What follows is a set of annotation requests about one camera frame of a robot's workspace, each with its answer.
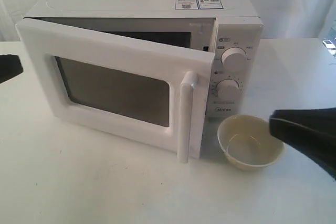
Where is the cream ceramic bowl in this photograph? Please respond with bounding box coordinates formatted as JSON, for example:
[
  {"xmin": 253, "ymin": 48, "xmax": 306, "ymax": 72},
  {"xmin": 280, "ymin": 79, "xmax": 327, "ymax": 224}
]
[{"xmin": 217, "ymin": 114, "xmax": 285, "ymax": 171}]

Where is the white microwave door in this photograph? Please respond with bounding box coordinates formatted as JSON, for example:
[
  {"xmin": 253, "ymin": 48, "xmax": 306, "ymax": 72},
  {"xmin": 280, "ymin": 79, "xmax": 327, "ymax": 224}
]
[{"xmin": 16, "ymin": 18, "xmax": 214, "ymax": 163}]

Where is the white microwave oven body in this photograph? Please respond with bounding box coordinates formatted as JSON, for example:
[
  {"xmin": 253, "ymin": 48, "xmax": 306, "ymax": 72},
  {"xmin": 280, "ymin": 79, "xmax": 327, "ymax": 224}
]
[{"xmin": 24, "ymin": 0, "xmax": 263, "ymax": 117}]

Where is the lower white control knob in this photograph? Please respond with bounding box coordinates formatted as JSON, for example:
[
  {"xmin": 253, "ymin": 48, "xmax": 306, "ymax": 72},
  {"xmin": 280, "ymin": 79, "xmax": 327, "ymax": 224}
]
[{"xmin": 216, "ymin": 79, "xmax": 240, "ymax": 100}]

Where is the white control knob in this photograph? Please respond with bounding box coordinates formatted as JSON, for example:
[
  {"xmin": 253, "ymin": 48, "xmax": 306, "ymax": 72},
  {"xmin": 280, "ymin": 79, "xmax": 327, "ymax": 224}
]
[
  {"xmin": 216, "ymin": 79, "xmax": 240, "ymax": 100},
  {"xmin": 221, "ymin": 47, "xmax": 247, "ymax": 69}
]

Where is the upper white control knob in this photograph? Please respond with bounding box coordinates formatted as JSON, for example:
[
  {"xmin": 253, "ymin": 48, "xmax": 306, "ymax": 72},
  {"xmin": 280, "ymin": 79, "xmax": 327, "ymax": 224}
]
[{"xmin": 221, "ymin": 47, "xmax": 247, "ymax": 69}]

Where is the blue white warning sticker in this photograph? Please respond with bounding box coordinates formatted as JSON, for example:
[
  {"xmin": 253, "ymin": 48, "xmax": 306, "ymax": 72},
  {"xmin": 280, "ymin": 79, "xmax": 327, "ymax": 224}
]
[{"xmin": 175, "ymin": 0, "xmax": 224, "ymax": 10}]

